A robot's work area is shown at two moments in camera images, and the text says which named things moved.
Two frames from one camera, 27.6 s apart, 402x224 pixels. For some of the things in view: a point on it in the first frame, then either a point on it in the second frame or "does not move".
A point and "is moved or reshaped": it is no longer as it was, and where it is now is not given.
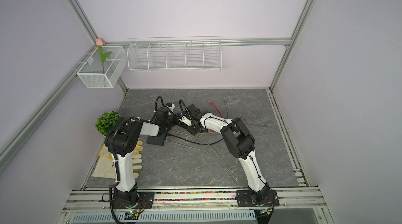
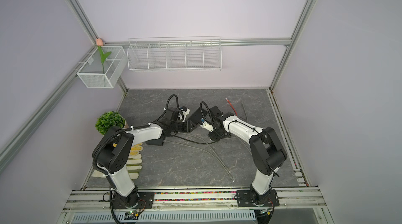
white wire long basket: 190,54 does not move
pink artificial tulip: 100,42 does not move
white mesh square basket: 95,74 does not move
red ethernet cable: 221,115 is moved or reshaped
